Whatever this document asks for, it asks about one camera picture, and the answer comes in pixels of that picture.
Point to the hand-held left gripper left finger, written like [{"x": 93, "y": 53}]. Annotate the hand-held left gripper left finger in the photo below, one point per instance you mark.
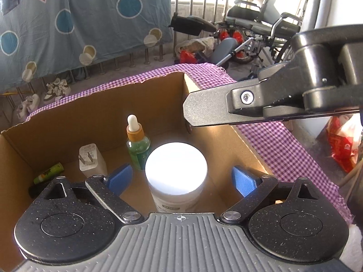
[{"x": 120, "y": 178}]

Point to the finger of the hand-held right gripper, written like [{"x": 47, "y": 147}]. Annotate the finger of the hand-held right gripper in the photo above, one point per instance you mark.
[{"x": 207, "y": 110}]

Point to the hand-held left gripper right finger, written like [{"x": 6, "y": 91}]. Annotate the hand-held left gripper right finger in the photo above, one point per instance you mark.
[{"x": 244, "y": 180}]

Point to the white charger plug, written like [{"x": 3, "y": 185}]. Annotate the white charger plug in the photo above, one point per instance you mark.
[{"x": 90, "y": 161}]

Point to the green dropper bottle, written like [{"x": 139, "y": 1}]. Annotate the green dropper bottle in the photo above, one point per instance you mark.
[{"x": 137, "y": 144}]

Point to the white bottle green label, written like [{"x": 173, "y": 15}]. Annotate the white bottle green label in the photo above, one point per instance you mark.
[{"x": 175, "y": 170}]

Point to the brown cardboard box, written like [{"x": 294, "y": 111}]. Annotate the brown cardboard box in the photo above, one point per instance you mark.
[{"x": 85, "y": 124}]

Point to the green glue stick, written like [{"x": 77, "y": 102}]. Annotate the green glue stick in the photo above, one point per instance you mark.
[{"x": 49, "y": 172}]

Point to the purple checkered cloth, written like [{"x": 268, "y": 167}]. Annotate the purple checkered cloth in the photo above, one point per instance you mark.
[{"x": 283, "y": 147}]

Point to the small red bag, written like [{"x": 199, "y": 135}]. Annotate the small red bag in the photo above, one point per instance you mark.
[{"x": 187, "y": 56}]

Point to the blue-grey padded seat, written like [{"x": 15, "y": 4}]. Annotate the blue-grey padded seat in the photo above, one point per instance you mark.
[{"x": 225, "y": 48}]

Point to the beige mesh bag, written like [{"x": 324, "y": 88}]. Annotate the beige mesh bag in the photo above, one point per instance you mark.
[{"x": 195, "y": 45}]

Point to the folded wheelchair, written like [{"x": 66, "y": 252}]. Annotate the folded wheelchair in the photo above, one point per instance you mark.
[{"x": 255, "y": 24}]

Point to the red plastic bag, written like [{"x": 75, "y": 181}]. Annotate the red plastic bag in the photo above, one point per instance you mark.
[{"x": 343, "y": 147}]

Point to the black cushion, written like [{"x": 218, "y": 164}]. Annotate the black cushion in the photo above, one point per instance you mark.
[{"x": 190, "y": 24}]

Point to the white sneaker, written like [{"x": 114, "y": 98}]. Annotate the white sneaker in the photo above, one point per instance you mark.
[
  {"x": 63, "y": 89},
  {"x": 22, "y": 112},
  {"x": 32, "y": 102},
  {"x": 51, "y": 93}
]

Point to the white fluffy cloth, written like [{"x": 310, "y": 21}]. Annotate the white fluffy cloth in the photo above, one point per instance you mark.
[{"x": 353, "y": 243}]

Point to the blue patterned bedsheet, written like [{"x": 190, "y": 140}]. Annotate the blue patterned bedsheet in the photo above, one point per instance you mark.
[{"x": 85, "y": 34}]

